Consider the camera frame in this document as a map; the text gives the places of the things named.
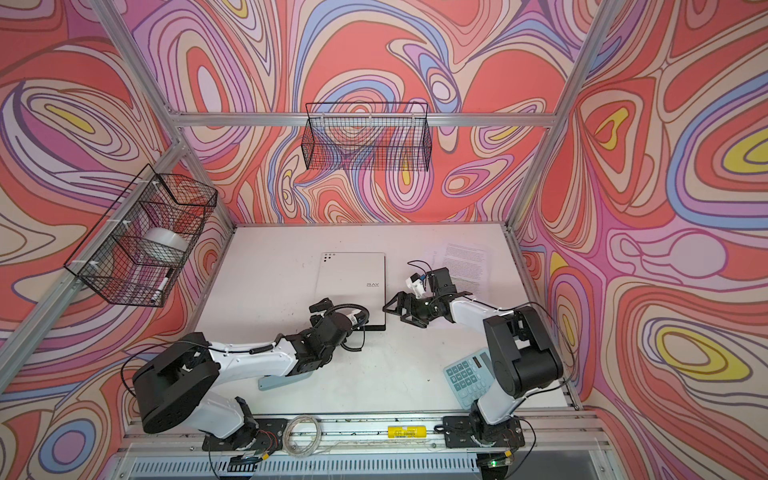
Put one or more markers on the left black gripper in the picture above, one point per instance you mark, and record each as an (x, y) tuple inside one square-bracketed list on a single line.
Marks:
[(323, 307)]

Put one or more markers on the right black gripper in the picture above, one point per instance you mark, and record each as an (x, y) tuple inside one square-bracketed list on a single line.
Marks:
[(402, 297)]

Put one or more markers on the black file folder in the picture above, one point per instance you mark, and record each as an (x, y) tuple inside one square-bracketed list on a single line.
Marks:
[(355, 277)]

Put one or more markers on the green highlighted printed paper sheet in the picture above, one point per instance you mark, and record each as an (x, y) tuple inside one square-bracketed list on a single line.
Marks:
[(469, 267)]

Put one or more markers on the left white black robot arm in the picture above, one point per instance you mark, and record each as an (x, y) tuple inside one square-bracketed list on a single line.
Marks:
[(176, 387)]

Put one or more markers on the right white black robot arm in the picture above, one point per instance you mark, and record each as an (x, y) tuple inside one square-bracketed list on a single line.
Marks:
[(519, 362)]

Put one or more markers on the teal calculator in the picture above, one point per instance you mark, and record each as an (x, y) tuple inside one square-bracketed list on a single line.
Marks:
[(470, 377)]

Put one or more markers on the blue white stapler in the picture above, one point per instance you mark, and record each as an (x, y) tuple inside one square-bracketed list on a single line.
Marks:
[(267, 383)]

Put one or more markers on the yellow label tag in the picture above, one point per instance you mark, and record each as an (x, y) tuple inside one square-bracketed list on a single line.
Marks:
[(407, 432)]

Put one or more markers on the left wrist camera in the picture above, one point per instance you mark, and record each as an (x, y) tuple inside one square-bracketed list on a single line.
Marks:
[(357, 314)]

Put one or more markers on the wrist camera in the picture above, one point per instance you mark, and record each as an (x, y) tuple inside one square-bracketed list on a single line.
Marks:
[(357, 314), (435, 282)]

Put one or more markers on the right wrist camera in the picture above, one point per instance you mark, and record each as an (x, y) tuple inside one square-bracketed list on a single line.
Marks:
[(435, 282)]

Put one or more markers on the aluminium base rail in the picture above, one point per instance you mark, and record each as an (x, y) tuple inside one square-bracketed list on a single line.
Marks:
[(549, 429)]

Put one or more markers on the back black wire basket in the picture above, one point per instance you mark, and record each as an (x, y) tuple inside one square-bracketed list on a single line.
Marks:
[(367, 136)]

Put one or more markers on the black wire basket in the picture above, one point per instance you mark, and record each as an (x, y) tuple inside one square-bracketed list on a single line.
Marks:
[(125, 269), (367, 136)]

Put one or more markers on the left black wire basket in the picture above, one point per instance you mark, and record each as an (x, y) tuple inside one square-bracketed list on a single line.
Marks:
[(125, 269)]

